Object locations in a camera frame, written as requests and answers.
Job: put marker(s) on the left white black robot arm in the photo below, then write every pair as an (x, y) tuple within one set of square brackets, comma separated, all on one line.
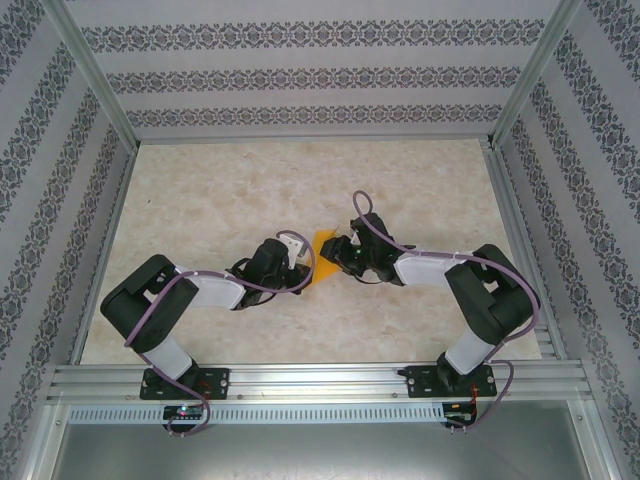
[(215, 292)]

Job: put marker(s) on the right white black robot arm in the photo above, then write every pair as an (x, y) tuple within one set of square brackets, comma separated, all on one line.
[(425, 270)]

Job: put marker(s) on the grey sheet metal shelf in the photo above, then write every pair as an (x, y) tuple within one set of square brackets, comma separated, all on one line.
[(320, 452)]

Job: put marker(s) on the aluminium mounting rail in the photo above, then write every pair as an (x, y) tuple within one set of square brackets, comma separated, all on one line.
[(320, 382)]

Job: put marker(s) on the aluminium frame back rail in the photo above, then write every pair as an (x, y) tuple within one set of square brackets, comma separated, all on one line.
[(310, 137)]

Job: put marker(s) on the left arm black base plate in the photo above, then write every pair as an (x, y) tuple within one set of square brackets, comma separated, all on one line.
[(217, 382)]

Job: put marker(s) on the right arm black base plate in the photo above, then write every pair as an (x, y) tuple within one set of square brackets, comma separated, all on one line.
[(420, 382)]

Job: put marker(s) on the aluminium frame side rail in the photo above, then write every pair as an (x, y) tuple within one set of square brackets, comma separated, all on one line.
[(522, 225), (107, 225)]

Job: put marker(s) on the aluminium frame post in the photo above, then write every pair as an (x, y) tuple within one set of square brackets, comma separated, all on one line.
[(535, 75), (92, 75)]

